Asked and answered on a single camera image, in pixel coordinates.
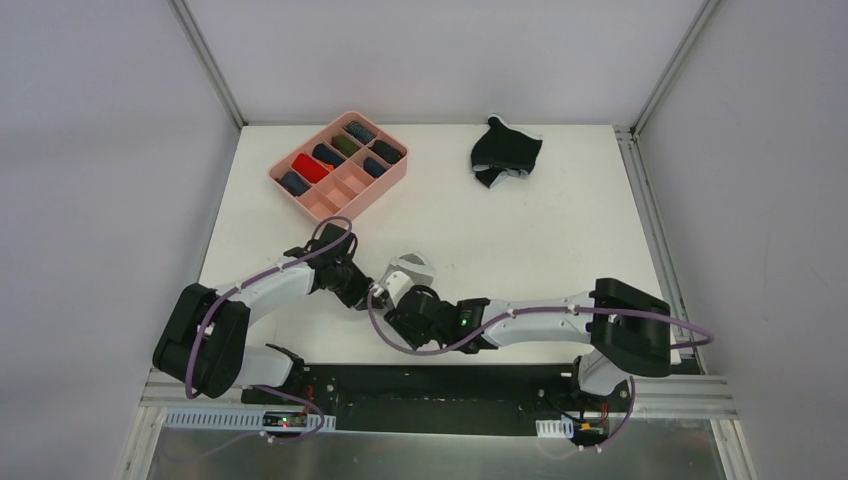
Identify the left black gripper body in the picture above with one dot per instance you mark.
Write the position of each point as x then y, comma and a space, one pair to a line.
361, 296

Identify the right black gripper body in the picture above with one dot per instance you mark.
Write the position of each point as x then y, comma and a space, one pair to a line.
403, 266

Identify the grey underwear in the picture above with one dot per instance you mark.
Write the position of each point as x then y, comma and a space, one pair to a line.
413, 265

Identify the black underwear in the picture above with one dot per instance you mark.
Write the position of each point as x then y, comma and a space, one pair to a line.
503, 152
387, 152

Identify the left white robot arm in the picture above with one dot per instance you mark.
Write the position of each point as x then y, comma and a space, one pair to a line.
204, 341

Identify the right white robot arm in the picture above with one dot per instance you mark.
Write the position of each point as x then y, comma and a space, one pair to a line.
624, 329

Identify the dark blue rolled underwear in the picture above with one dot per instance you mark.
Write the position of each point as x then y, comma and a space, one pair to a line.
294, 184

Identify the red rolled underwear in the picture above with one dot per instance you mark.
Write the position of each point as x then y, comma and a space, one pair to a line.
309, 169

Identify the small navy rolled underwear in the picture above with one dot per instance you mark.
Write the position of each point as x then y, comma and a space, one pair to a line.
373, 168

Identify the black rolled underwear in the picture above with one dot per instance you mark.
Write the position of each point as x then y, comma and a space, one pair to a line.
387, 152

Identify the olive rolled underwear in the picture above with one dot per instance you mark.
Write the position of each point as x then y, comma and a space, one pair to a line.
344, 145

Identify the striped rolled underwear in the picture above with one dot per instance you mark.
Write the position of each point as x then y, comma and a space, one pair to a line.
359, 132

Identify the pink divided organizer tray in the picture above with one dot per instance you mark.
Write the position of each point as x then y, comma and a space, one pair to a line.
348, 190

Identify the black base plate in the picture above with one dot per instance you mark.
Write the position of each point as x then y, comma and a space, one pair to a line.
491, 400

